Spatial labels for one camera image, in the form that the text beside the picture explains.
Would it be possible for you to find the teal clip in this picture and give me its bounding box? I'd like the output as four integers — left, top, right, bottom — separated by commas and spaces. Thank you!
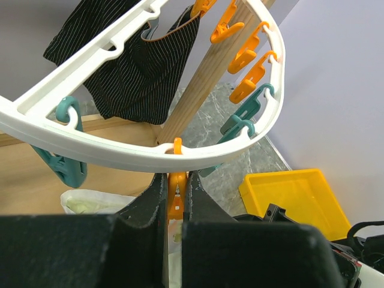
199, 116, 255, 178
31, 96, 88, 188

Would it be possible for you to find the pale green white underwear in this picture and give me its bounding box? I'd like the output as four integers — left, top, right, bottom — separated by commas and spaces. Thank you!
60, 189, 182, 287

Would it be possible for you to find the orange front clip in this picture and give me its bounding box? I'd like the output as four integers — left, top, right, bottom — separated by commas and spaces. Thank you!
166, 137, 190, 244

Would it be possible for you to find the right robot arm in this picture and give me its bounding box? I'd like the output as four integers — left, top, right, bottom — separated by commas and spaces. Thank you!
235, 203, 383, 287

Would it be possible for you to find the orange clip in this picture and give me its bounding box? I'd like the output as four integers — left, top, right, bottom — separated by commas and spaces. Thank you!
228, 49, 278, 104
166, 137, 190, 244

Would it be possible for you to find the orange right clip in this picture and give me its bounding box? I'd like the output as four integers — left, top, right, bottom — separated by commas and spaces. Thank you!
228, 49, 278, 104

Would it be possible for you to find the wooden hanger rack frame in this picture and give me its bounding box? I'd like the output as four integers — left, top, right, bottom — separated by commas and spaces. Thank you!
0, 0, 277, 215

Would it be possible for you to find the black striped underwear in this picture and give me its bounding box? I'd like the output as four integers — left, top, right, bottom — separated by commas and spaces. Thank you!
43, 1, 200, 125

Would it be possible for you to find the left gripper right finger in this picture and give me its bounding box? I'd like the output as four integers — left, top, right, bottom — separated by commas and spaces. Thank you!
183, 171, 236, 223

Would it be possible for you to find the white round clip hanger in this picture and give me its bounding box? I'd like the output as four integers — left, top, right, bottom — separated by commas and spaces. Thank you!
1, 1, 286, 173

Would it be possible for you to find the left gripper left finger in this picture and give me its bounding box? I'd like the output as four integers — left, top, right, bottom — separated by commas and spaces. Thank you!
116, 173, 167, 230

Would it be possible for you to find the yellow plastic tray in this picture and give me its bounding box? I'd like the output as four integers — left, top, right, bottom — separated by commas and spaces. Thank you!
239, 169, 351, 241

